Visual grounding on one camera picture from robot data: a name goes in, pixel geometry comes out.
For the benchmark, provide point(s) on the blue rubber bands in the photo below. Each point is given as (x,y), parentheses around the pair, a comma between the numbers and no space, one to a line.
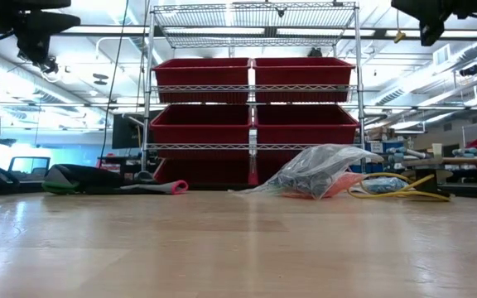
(385,184)

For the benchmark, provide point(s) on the white cup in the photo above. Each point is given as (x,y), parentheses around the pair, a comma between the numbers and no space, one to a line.
(436,150)

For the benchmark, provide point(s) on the black ceiling camera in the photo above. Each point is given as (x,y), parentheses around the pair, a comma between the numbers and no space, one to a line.
(469,70)

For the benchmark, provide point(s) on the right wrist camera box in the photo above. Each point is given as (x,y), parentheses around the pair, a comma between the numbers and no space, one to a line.
(431,31)

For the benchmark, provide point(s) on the blue storage bin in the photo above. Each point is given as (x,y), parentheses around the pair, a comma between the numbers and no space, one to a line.
(373,167)

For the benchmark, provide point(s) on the computer monitor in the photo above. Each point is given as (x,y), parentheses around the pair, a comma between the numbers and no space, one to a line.
(29,167)

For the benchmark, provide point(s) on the orange rubber bands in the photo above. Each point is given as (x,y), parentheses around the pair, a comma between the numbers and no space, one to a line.
(348,183)

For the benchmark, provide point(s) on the pale blue cylindrical part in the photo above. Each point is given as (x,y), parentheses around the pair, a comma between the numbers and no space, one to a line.
(408,154)
(476,153)

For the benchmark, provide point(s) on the yellow hanging power plug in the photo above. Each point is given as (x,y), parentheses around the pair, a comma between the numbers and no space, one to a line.
(399,37)

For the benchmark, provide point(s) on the dark grey monitor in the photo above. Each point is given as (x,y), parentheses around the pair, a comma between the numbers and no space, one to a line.
(126,132)

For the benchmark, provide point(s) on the blue bin with white label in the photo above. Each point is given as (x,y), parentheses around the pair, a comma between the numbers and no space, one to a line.
(381,147)

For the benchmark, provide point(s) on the black bundle with green edge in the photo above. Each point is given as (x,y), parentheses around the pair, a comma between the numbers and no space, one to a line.
(77,178)

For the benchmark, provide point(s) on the pink loop-shaped object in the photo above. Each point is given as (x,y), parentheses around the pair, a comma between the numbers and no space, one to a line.
(179,187)

